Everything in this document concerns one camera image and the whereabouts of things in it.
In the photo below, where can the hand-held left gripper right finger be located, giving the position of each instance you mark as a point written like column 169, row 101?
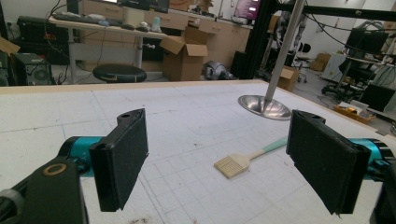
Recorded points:
column 327, row 161

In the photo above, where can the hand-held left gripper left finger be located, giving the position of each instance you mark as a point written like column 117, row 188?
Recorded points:
column 120, row 161

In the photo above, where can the yellow tray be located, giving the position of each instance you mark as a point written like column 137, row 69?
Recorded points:
column 353, row 112

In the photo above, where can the black round stool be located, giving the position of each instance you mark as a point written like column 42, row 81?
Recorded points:
column 119, row 73

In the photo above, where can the small cardboard box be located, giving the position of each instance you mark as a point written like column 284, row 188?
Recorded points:
column 288, row 77

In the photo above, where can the metal stand with round base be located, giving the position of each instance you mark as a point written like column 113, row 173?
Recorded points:
column 275, row 77

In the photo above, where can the black office chair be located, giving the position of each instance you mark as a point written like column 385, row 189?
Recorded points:
column 303, row 59

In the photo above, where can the open cardboard box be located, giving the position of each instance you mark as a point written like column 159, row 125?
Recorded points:
column 183, row 56

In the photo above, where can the white desk with metal legs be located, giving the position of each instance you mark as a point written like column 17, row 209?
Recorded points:
column 106, row 37

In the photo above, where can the black monitor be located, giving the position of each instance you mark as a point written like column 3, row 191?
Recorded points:
column 366, row 40

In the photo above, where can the black computer tower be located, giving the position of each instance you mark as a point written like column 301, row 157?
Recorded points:
column 29, row 69

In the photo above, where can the grey helmet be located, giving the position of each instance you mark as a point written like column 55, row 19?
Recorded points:
column 216, row 71

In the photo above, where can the wooden cabinet row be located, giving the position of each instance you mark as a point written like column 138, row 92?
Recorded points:
column 193, row 28

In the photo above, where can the black metal frame post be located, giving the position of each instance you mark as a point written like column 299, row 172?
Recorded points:
column 260, row 39

